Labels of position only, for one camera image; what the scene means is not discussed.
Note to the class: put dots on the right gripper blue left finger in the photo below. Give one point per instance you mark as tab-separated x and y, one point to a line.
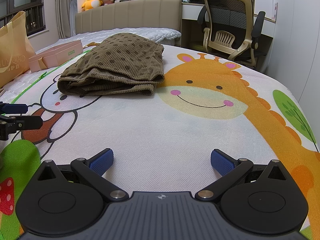
101	162

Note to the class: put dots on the beige padded headboard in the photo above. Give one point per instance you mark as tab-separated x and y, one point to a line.
131	14

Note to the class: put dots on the beige paper shopping bag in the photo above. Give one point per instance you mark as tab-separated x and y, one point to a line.
15	49

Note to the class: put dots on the window with dark railing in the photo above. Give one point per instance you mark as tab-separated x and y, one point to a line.
34	18

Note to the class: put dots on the beige mesh office chair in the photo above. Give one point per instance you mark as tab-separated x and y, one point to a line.
230	30

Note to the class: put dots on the cartoon animal play mat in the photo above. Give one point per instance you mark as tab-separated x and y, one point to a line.
163	142

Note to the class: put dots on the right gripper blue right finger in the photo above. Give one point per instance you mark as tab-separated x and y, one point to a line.
222	162

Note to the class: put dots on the brown corduroy dotted garment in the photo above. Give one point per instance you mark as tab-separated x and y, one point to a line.
122	63

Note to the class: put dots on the yellow duck plush toy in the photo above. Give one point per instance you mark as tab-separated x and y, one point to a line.
91	4

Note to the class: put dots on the pink storage box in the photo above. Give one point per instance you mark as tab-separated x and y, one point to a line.
55	56

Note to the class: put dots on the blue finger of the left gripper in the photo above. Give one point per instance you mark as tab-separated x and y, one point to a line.
7	108

